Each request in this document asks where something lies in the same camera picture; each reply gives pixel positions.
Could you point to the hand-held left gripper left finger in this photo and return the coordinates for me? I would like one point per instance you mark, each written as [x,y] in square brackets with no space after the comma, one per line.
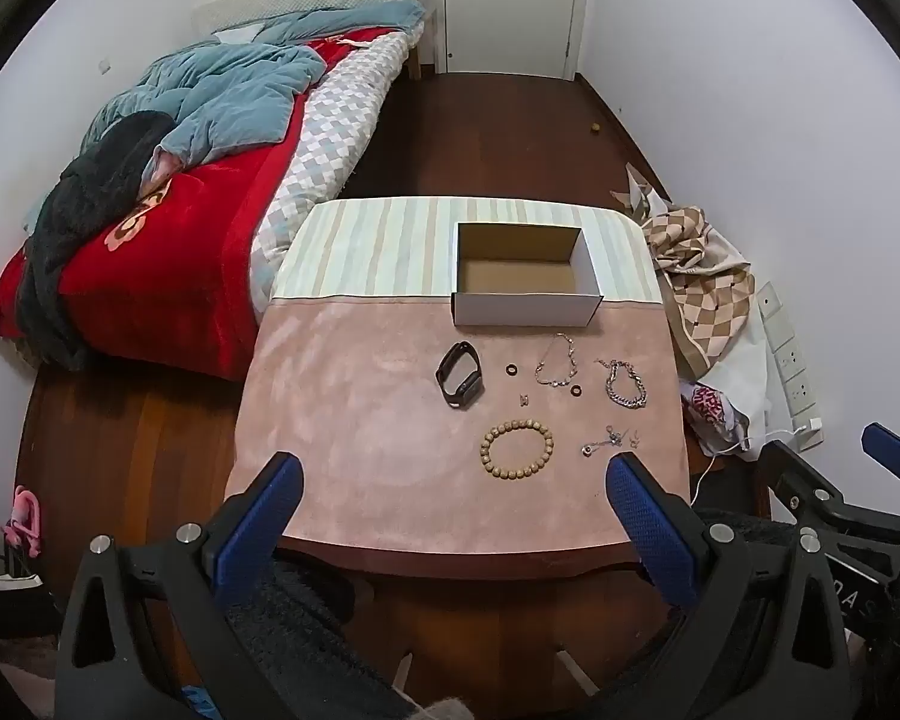
[262,510]

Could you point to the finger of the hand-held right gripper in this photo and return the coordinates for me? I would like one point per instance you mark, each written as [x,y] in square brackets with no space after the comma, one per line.
[892,446]
[795,476]

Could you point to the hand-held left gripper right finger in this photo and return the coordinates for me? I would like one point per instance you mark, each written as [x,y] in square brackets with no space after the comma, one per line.
[645,517]

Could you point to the pair of small silver earrings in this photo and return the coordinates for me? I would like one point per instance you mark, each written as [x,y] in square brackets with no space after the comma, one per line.
[633,436]

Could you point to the black smart band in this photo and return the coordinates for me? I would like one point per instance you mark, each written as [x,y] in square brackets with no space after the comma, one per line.
[457,382]

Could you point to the white cardboard box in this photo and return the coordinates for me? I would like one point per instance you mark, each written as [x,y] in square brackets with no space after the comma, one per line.
[525,307]

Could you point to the white charger plug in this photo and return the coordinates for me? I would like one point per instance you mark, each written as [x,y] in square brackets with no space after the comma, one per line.
[811,426]

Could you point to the plastic bag with red print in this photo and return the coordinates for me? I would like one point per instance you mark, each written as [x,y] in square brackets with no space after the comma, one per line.
[709,405]

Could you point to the person's dark fleece clothing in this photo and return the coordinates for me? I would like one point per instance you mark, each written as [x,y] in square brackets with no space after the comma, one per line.
[307,630]

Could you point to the pink suede table mat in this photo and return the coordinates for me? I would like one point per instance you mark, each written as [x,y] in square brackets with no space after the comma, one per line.
[360,405]

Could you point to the beige checkered cloth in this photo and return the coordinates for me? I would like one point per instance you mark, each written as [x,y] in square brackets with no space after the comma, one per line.
[705,292]

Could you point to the pink plastic object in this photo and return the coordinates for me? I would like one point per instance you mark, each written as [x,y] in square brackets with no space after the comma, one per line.
[24,517]

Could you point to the red floral blanket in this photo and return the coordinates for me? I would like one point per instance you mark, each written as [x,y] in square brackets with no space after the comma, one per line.
[210,240]

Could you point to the striped table cloth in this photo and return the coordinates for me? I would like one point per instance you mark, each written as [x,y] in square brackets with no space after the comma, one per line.
[375,247]

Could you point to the dark fuzzy cloth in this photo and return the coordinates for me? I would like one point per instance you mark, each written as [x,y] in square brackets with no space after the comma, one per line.
[82,202]

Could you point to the small pink cloth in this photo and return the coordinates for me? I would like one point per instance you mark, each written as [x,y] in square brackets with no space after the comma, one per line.
[162,165]

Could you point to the grey white checkered quilt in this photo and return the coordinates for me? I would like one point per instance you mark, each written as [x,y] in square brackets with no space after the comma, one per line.
[337,127]

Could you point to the blue quilt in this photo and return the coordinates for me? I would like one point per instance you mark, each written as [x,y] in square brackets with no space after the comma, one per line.
[232,97]

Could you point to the wooden bed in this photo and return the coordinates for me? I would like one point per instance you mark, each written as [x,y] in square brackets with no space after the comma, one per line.
[424,37]

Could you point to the white door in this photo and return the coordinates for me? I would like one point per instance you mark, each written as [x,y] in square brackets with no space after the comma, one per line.
[517,0]

